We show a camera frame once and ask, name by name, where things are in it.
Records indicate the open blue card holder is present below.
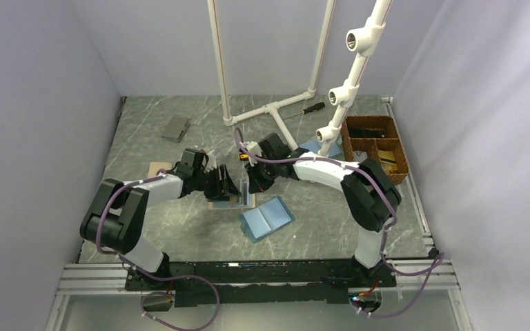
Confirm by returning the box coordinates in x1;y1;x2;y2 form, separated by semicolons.
239;196;295;243

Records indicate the white pvc pipe post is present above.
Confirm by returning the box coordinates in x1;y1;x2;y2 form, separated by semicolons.
316;0;393;157

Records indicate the blue card holder behind post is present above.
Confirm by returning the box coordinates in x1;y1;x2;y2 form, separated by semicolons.
300;139;343;158

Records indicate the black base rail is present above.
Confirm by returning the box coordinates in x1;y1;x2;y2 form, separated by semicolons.
125;258;396;308

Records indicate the brown wicker basket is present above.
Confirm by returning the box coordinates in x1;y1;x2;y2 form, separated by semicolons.
341;115;410;184

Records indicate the aluminium frame rail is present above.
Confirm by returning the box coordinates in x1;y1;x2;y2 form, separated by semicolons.
46;246;471;330

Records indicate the white card in basket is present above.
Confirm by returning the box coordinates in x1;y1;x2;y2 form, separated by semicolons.
353;150;369;163

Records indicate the white pvc pipe frame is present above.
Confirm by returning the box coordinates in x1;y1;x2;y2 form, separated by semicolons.
207;0;336;149

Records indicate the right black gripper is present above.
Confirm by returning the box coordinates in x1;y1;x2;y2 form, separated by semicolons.
245;156;280;194

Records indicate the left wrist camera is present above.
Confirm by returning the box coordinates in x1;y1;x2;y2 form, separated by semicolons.
178;148;217;175

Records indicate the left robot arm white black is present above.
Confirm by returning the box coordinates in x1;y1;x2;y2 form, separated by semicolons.
79;162;241;290

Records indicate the black item in basket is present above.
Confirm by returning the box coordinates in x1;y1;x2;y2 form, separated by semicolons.
349;128;386;139

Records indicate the tan card holder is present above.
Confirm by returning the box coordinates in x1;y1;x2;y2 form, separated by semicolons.
147;161;173;178

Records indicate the grey card holder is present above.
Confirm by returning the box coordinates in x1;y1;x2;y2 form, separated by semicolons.
161;116;190;143

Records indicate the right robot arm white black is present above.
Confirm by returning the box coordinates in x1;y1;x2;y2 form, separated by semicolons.
245;152;402;286

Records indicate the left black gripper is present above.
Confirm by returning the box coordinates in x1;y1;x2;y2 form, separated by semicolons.
193;164;241;202

